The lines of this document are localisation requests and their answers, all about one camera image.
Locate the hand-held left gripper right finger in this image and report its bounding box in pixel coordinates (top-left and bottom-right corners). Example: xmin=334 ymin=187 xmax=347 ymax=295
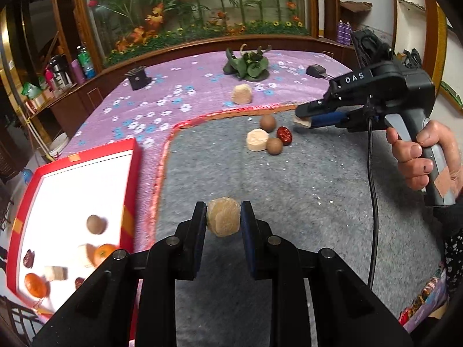
xmin=240 ymin=200 xmax=415 ymax=347

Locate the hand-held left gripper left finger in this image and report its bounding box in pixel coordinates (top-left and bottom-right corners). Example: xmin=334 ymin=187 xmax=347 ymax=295
xmin=32 ymin=201 xmax=208 ymax=347

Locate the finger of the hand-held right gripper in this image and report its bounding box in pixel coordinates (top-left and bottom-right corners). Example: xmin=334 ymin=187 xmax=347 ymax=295
xmin=309 ymin=111 xmax=353 ymax=131
xmin=295 ymin=98 xmax=341 ymax=119

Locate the red box with white inside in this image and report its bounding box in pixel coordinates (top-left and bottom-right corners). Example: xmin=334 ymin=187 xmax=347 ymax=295
xmin=5 ymin=138 xmax=142 ymax=315

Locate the person's right hand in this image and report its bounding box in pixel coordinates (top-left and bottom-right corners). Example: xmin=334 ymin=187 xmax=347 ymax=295
xmin=385 ymin=119 xmax=463 ymax=191

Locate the green leafy vegetable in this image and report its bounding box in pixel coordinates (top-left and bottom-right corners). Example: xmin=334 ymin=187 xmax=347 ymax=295
xmin=222 ymin=43 xmax=272 ymax=82

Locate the grey mat with red trim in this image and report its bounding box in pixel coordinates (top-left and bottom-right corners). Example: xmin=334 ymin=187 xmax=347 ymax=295
xmin=146 ymin=103 xmax=449 ymax=347

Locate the orange tangerine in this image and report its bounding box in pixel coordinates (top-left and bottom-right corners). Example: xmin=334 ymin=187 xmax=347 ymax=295
xmin=24 ymin=273 xmax=49 ymax=297
xmin=93 ymin=244 xmax=118 ymax=267

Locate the layered beige pastry block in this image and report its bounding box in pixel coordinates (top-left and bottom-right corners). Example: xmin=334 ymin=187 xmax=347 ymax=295
xmin=44 ymin=265 xmax=69 ymax=282

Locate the wooden framed flower display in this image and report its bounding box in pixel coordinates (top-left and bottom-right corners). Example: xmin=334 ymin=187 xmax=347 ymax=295
xmin=72 ymin=0 xmax=321 ymax=67

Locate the white bucket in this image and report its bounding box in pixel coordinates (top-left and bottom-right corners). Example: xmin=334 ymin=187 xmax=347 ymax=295
xmin=49 ymin=132 xmax=69 ymax=158

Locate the wooden side cabinet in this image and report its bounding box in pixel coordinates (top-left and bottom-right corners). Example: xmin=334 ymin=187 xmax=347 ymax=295
xmin=29 ymin=80 xmax=127 ymax=141

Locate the colourful printed cloth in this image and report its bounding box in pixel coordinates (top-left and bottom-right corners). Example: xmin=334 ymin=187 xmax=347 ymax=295
xmin=398 ymin=260 xmax=449 ymax=333

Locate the pink bottle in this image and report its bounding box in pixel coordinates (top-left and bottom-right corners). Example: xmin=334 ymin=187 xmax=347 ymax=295
xmin=70 ymin=60 xmax=84 ymax=84

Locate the green bottle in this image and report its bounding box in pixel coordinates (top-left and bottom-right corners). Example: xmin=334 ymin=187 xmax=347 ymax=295
xmin=78 ymin=45 xmax=95 ymax=78

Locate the steel thermos flask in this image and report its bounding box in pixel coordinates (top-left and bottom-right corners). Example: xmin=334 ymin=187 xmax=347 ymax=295
xmin=49 ymin=56 xmax=71 ymax=89

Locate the black cable bundle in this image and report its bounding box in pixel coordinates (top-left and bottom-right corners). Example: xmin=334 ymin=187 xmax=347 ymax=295
xmin=401 ymin=51 xmax=422 ymax=67

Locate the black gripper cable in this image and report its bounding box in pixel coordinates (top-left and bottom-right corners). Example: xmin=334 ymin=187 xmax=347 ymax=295
xmin=365 ymin=94 xmax=381 ymax=290

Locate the wooden wall shelf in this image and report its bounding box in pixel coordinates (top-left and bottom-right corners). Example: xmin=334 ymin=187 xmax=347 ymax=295
xmin=340 ymin=1 xmax=373 ymax=17

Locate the black mount bracket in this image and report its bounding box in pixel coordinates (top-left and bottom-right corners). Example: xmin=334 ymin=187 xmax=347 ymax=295
xmin=125 ymin=65 xmax=153 ymax=91

